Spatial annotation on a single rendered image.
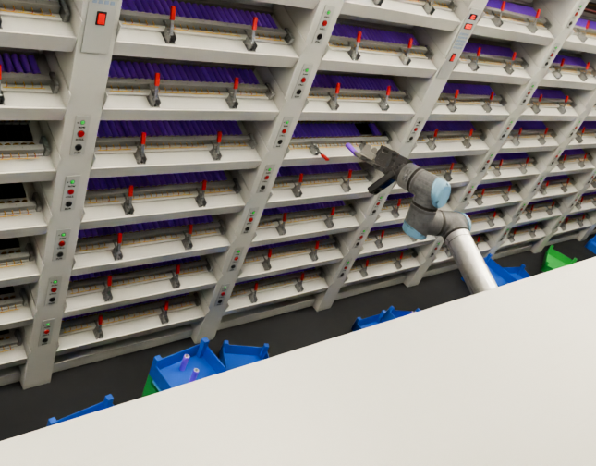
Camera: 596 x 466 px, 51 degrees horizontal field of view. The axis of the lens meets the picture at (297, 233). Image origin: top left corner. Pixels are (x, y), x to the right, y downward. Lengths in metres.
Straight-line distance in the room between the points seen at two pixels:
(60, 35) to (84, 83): 0.14
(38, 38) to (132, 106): 0.33
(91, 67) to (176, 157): 0.44
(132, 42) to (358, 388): 1.47
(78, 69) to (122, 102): 0.18
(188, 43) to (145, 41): 0.13
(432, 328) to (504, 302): 0.07
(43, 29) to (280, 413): 1.43
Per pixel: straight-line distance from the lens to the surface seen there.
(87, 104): 1.73
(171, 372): 2.04
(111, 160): 1.89
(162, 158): 1.96
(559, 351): 0.40
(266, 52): 1.93
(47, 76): 1.75
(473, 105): 2.95
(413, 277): 3.56
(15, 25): 1.61
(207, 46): 1.81
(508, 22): 2.81
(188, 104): 1.89
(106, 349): 2.53
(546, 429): 0.35
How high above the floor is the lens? 1.92
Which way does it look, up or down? 32 degrees down
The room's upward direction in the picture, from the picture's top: 23 degrees clockwise
